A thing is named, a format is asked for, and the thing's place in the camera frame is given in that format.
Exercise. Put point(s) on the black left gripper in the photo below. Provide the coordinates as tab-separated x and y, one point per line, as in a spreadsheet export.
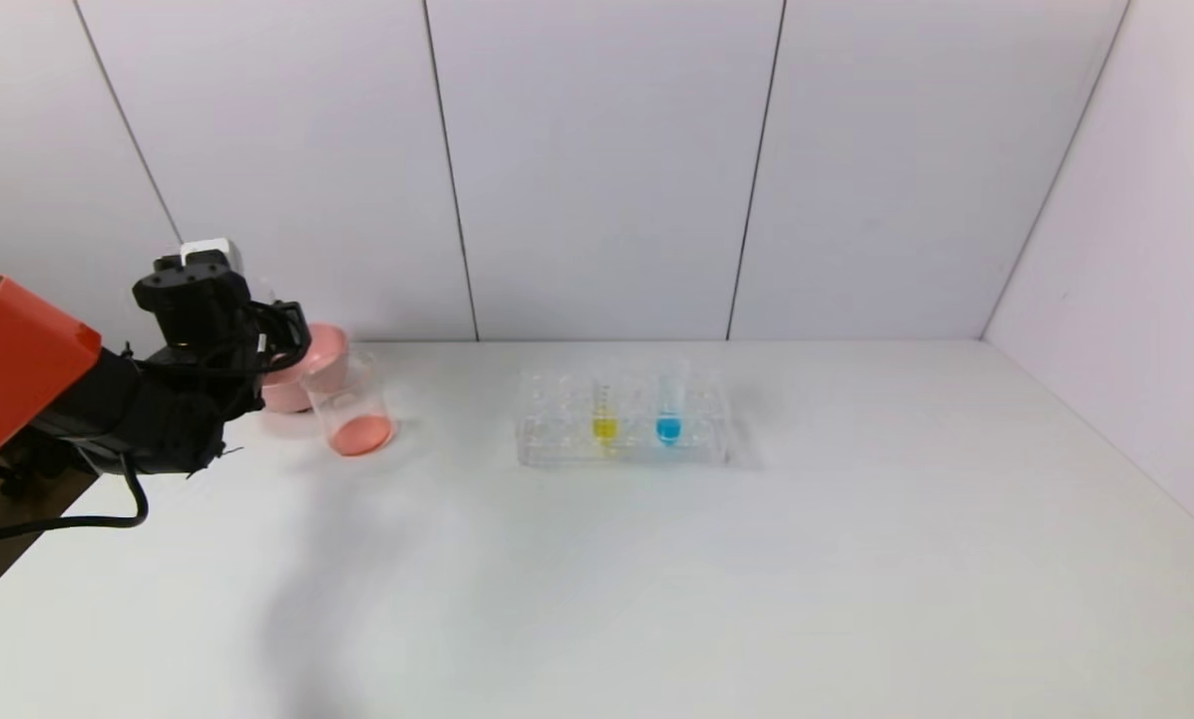
293	335

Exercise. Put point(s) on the yellow pigment test tube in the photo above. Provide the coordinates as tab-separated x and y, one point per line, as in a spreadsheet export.
605	427

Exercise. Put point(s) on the orange and black left arm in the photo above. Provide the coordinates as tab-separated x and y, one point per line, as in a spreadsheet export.
28	379

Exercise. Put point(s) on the clear glass beaker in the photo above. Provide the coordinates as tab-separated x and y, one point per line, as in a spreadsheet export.
359	431

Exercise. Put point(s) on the clear acrylic test tube rack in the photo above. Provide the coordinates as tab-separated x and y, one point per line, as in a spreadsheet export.
557	429

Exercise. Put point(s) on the blue pigment test tube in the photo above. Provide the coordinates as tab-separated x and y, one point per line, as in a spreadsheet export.
668	429

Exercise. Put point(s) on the pink plastic bowl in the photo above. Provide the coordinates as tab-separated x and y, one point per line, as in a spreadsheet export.
322	359

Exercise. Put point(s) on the dark chair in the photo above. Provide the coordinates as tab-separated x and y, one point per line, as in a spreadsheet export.
18	499

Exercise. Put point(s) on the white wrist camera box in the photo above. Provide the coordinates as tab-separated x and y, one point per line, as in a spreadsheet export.
210	252

